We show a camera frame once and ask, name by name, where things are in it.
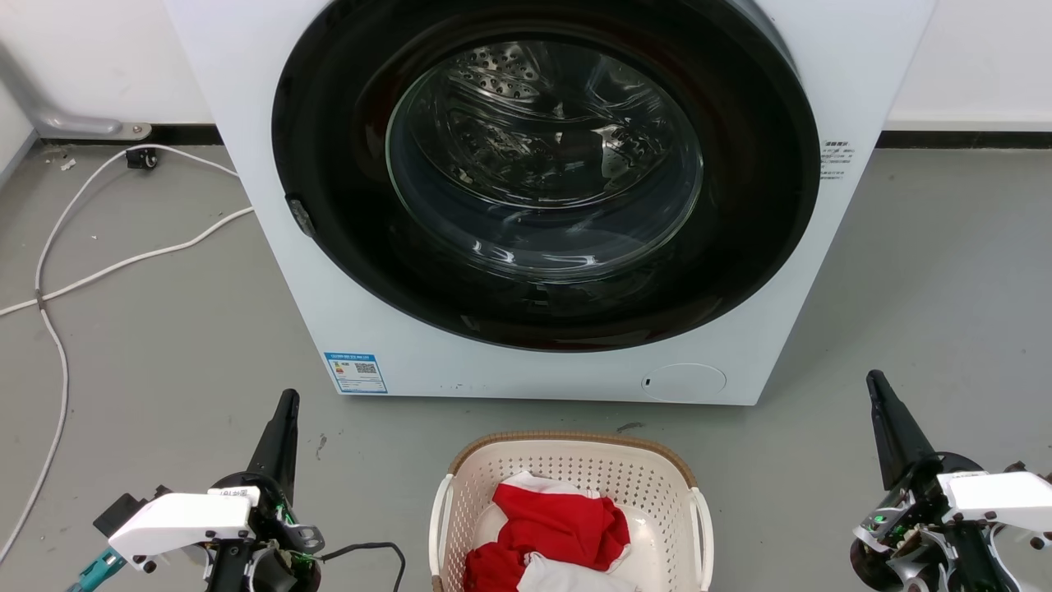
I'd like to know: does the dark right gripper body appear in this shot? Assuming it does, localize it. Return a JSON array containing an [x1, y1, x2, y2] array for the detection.
[[849, 451, 1052, 592]]

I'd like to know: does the white cloth garment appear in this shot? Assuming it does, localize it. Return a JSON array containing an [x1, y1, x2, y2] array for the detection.
[[516, 552, 638, 592]]

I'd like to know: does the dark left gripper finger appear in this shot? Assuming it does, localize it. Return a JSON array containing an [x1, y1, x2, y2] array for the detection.
[[270, 391, 301, 503], [246, 389, 293, 483]]

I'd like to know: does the black round washer door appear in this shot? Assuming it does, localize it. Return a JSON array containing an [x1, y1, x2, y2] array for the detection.
[[271, 0, 822, 354]]

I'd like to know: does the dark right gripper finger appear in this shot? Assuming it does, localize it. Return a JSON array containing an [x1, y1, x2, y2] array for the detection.
[[866, 370, 910, 493], [874, 370, 937, 479]]

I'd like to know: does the teal plastic connector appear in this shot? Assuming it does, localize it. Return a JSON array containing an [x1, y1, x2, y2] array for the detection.
[[67, 548, 127, 592]]

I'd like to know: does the white front-load washing machine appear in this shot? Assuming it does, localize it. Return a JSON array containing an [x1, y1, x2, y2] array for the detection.
[[163, 0, 939, 406]]

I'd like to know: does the blue energy label sticker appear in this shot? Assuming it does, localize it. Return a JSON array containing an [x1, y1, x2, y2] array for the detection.
[[323, 352, 389, 395]]

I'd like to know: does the round white filter cover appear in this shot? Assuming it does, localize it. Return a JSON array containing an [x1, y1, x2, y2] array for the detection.
[[640, 363, 728, 405]]

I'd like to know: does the grey wall pipe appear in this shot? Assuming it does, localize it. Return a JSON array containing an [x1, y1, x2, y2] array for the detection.
[[0, 41, 153, 141]]

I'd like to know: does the white straight floor cable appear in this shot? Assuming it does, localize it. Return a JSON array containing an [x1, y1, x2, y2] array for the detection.
[[0, 206, 256, 318]]

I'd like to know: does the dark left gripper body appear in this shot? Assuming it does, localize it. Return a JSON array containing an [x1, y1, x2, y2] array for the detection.
[[203, 471, 326, 592]]

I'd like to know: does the red cloth garment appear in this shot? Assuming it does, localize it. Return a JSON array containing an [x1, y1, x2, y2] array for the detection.
[[463, 482, 632, 592]]

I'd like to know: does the long white looped floor cable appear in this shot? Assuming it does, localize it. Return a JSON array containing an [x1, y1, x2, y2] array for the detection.
[[0, 144, 241, 566]]

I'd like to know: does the cream plastic laundry basket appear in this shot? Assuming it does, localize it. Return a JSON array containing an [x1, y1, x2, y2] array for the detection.
[[428, 431, 716, 592]]

